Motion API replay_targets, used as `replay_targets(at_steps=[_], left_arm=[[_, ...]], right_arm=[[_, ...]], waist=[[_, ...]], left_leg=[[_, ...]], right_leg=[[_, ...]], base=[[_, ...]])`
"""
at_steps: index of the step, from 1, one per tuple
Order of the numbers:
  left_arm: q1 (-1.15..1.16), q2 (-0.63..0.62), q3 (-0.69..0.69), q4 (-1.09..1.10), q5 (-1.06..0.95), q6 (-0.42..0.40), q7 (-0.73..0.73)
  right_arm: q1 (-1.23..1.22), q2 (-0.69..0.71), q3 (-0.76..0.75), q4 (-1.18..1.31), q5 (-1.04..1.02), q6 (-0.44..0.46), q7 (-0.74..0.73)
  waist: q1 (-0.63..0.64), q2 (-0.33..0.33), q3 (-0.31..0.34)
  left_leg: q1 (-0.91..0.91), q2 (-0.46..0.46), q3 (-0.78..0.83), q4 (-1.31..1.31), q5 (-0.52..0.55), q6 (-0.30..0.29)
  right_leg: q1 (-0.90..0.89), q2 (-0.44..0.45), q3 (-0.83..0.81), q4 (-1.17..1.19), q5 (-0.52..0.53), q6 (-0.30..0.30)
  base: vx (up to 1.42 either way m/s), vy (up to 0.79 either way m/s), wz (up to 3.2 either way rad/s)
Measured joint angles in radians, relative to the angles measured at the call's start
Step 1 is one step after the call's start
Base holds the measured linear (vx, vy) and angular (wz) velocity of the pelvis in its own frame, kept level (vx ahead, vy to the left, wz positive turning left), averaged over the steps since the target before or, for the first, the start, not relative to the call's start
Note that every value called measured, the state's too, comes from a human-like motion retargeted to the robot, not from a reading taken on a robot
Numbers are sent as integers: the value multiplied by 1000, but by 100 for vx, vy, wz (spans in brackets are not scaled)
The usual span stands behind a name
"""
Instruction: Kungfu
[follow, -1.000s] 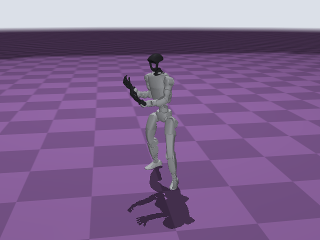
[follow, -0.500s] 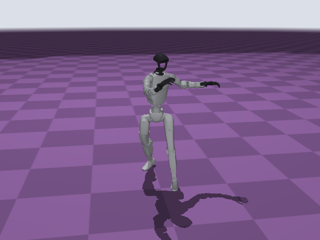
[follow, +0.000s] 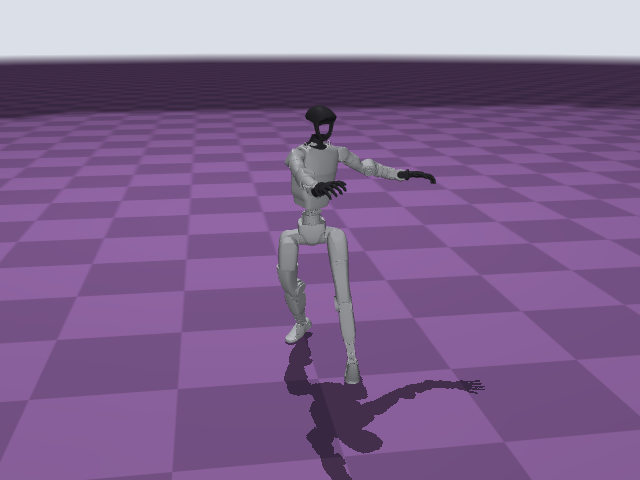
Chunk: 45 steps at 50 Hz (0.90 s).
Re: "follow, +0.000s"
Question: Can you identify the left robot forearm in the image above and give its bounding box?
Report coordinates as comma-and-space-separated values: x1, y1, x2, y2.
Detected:
373, 160, 405, 181

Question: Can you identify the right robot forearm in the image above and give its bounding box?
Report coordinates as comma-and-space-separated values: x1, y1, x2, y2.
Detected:
295, 167, 322, 199

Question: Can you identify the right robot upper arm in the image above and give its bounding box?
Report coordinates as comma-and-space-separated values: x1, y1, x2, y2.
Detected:
285, 149, 315, 180

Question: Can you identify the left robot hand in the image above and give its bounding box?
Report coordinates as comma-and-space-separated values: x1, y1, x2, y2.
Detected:
397, 169, 436, 184

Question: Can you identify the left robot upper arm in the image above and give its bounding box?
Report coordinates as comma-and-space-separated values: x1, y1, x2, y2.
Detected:
335, 146, 376, 176

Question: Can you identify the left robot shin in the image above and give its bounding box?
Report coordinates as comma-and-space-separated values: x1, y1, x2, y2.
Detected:
339, 298, 356, 366

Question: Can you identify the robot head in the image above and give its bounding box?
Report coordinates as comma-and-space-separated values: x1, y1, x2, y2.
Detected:
304, 105, 337, 150

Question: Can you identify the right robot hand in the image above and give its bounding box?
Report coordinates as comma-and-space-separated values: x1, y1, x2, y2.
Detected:
311, 180, 347, 200

